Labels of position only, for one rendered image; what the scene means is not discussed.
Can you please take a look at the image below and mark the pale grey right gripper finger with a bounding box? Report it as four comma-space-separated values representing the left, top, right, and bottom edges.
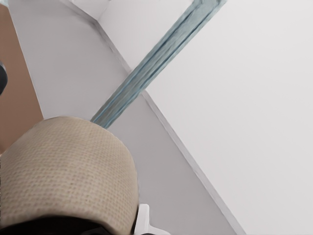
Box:
133, 203, 169, 235

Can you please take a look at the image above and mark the silver frame post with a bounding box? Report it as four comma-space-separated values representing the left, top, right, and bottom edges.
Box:
89, 0, 228, 130

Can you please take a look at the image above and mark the dark rounded object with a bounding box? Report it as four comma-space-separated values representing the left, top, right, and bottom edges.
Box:
0, 61, 9, 96

